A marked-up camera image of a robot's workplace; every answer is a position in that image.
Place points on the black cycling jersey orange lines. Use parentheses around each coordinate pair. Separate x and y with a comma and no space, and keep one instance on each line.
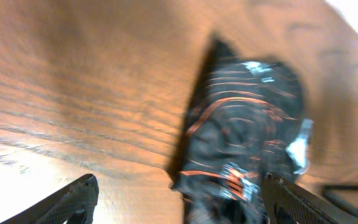
(241,119)

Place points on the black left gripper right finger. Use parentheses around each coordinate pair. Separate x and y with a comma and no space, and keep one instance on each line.
(286,202)

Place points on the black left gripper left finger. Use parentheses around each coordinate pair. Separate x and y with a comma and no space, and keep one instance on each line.
(73,204)

